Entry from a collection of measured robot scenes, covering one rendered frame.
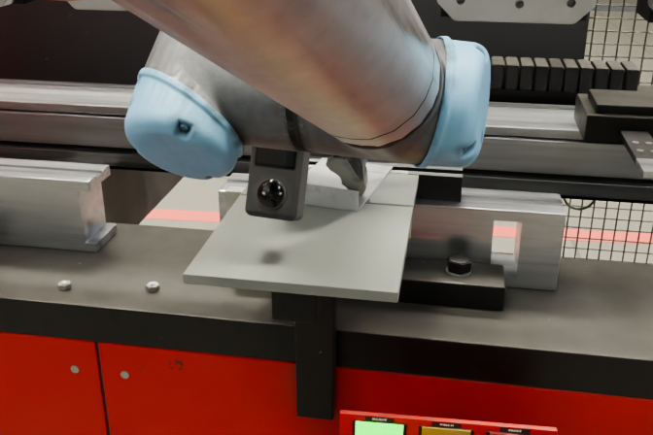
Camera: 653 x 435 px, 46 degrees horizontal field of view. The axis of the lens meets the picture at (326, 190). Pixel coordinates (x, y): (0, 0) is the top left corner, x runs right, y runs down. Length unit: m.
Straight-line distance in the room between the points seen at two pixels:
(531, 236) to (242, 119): 0.48
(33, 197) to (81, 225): 0.07
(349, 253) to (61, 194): 0.43
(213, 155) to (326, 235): 0.26
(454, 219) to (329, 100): 0.57
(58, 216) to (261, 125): 0.56
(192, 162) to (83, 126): 0.76
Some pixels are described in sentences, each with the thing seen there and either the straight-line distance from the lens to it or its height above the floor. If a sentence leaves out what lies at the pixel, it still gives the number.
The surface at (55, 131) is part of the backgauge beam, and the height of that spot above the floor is 0.94.
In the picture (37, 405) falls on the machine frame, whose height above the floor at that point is 0.73.
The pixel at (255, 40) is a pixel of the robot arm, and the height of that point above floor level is 1.26.
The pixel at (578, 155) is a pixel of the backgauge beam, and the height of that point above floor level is 0.95.
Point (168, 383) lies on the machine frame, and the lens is 0.89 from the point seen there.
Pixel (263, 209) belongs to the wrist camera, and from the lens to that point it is 0.64.
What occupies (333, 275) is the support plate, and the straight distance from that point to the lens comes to 0.64.
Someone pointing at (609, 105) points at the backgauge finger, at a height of 1.03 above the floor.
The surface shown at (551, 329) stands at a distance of 0.83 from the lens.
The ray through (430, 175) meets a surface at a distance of 0.86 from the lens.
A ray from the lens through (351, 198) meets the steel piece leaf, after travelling 0.75.
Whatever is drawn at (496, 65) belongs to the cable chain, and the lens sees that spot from 1.22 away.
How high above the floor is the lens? 1.31
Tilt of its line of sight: 22 degrees down
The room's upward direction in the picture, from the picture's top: straight up
